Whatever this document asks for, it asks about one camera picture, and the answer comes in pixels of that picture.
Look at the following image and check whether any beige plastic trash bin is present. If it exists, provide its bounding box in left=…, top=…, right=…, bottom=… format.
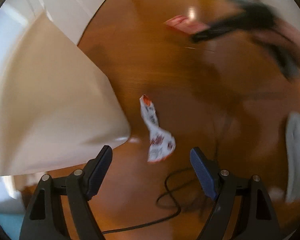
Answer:
left=0, top=14, right=130, bottom=176

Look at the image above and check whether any white bedroom door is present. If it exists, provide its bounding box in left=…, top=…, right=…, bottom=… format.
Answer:
left=22, top=0, right=131, bottom=46

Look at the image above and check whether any red cigarette pack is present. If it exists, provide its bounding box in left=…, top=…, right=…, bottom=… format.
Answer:
left=164, top=15, right=210, bottom=35

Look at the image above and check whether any teal storage box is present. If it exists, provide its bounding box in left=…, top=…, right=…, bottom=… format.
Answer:
left=0, top=213, right=24, bottom=240

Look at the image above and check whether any right grey slipper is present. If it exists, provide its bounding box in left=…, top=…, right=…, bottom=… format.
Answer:
left=285, top=112, right=300, bottom=203

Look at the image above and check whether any crumpled white orange wrapper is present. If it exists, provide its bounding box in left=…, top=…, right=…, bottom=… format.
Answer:
left=139, top=94, right=175, bottom=163

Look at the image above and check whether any black cable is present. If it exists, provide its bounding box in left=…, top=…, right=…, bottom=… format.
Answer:
left=102, top=167, right=221, bottom=235

